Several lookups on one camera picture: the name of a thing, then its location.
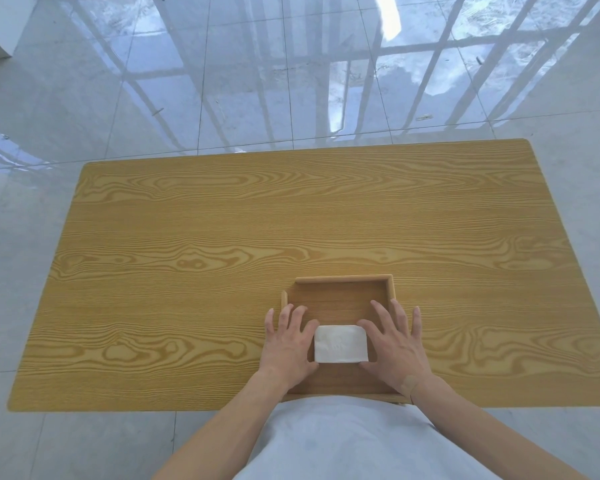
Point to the person's left hand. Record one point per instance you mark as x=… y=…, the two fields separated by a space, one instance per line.
x=287 y=349

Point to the person's right hand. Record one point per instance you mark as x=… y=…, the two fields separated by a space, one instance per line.
x=397 y=352

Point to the white paper napkin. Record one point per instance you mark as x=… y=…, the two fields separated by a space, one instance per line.
x=340 y=344

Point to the wooden tray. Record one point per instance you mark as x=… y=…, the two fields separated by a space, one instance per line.
x=337 y=299

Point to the person's left forearm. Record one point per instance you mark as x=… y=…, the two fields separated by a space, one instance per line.
x=215 y=434

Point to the person's right forearm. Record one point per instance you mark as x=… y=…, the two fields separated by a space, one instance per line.
x=490 y=434

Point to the beige adhesive bandage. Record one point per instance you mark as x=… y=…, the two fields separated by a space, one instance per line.
x=410 y=382

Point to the white shirt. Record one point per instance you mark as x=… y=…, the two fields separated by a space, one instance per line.
x=365 y=439

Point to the small pale litter scrap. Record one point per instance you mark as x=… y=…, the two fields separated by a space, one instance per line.
x=424 y=117

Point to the white square pillar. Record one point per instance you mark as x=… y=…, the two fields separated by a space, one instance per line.
x=0 y=24

